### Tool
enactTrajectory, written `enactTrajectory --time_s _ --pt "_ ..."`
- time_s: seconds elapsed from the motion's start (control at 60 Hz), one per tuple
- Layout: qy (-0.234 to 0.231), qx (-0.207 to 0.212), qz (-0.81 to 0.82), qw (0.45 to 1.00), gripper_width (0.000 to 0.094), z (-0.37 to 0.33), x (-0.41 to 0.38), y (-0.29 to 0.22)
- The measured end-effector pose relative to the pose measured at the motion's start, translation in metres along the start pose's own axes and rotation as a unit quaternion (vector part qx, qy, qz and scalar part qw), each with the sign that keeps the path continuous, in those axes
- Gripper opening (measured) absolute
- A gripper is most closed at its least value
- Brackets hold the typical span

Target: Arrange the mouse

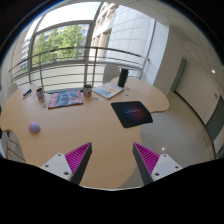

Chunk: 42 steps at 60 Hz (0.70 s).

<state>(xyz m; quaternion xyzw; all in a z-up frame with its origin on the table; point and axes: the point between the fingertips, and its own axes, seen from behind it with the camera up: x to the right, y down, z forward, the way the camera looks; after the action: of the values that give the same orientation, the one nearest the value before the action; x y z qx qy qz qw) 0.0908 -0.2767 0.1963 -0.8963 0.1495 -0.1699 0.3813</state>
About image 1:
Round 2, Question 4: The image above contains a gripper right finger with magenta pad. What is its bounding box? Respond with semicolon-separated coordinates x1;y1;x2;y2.
133;143;182;185

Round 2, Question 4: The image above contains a white open booklet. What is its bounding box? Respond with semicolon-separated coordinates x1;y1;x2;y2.
93;82;123;99

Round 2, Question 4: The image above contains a lilac computer mouse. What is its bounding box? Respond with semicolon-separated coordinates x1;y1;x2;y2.
28;122;40;133

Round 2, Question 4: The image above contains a red and blue magazine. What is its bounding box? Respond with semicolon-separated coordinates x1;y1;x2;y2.
48;90;83;109

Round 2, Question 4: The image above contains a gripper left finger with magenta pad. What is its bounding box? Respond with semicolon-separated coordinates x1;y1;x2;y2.
41;142;92;185

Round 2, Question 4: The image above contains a metal balcony railing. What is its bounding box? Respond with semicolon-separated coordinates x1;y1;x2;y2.
9;46;147;91

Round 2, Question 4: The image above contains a dark blue small box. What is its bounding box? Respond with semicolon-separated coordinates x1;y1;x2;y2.
23;89;32;99

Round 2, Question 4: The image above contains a black mouse pad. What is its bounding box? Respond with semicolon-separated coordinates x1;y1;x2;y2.
111;101;153;128

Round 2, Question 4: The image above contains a white chair behind table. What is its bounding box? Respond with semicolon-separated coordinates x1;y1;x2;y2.
103;64;120;83

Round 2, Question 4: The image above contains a patterned mug at left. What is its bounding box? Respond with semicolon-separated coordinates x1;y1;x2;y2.
36;87;45;100

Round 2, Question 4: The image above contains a white chair at left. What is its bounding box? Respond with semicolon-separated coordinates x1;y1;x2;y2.
7;83;18;97

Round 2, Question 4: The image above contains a patterned mug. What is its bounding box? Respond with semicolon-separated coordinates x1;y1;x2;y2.
36;87;45;100
83;84;92;97

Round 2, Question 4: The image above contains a patterned mug near centre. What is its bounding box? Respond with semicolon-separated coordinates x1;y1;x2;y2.
83;84;92;97

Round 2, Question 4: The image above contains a black cylindrical speaker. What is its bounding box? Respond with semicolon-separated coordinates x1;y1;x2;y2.
118;68;129;87

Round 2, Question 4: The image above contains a dark green door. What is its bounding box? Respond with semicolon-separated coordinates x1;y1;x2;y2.
171;58;187;92

